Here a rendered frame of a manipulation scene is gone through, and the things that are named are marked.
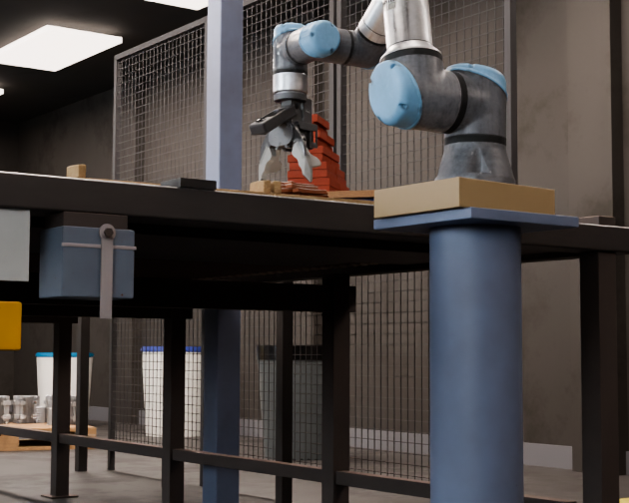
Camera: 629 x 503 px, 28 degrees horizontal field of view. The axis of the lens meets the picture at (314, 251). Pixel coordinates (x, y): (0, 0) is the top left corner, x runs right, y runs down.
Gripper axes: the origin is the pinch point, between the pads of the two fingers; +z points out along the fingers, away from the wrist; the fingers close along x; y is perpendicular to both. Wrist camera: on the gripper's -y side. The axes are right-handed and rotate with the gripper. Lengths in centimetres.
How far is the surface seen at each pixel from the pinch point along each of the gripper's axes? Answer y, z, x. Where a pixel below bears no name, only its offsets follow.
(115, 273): -58, 22, -16
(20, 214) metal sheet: -73, 13, -10
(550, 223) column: 2, 12, -65
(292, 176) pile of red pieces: 61, -14, 56
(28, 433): 136, 72, 291
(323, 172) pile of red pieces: 65, -15, 48
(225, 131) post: 121, -45, 148
